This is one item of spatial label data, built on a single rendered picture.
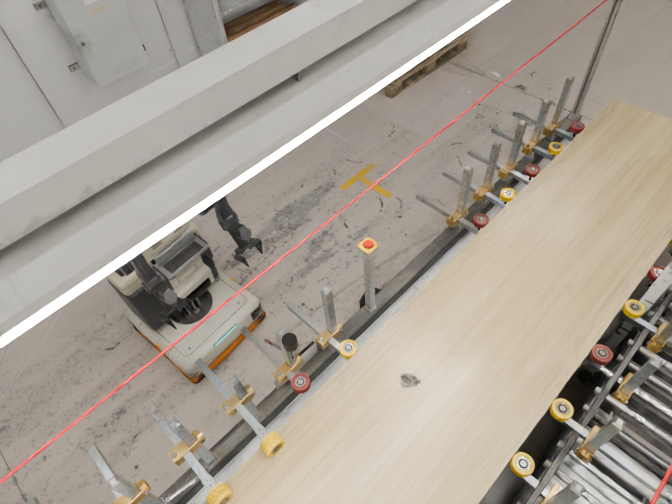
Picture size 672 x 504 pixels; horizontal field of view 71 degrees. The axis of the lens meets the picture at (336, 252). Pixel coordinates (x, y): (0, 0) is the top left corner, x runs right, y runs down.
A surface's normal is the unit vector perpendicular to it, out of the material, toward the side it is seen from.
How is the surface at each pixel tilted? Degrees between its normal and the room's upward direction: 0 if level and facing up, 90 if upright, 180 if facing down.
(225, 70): 0
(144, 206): 61
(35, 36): 90
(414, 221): 0
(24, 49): 90
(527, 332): 0
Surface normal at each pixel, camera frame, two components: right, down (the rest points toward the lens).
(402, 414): -0.07, -0.61
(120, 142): 0.71, 0.52
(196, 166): 0.58, 0.15
